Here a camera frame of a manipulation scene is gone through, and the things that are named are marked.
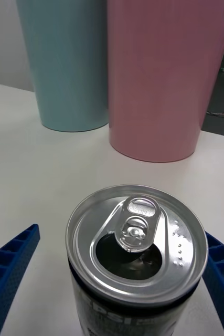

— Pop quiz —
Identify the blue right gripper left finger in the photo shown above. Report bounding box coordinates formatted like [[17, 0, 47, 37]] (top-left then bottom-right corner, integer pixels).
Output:
[[0, 223, 41, 336]]

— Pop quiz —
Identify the black drink can silver top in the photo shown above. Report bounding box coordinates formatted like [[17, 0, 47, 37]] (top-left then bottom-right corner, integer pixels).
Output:
[[65, 184, 209, 336]]

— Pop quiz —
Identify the pink plastic bin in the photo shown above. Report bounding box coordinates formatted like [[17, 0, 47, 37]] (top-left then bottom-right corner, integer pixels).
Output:
[[106, 0, 224, 162]]

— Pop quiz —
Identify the pale blue plastic bin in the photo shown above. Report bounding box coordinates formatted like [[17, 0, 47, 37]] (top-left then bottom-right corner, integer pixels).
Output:
[[15, 0, 110, 132]]

